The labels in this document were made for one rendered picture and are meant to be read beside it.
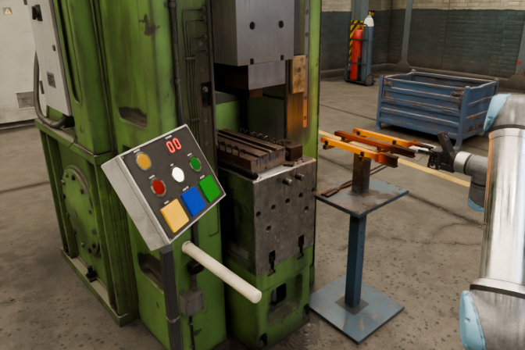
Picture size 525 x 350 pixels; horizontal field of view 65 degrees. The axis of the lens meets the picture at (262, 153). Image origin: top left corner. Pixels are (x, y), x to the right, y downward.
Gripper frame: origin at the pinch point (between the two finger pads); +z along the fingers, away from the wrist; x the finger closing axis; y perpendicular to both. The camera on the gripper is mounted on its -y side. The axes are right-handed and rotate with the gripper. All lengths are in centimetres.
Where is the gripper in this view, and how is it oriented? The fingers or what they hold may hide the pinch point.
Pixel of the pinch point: (416, 145)
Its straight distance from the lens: 201.6
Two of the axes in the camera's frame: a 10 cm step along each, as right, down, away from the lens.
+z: -6.3, -2.5, 7.3
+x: 7.7, -2.2, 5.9
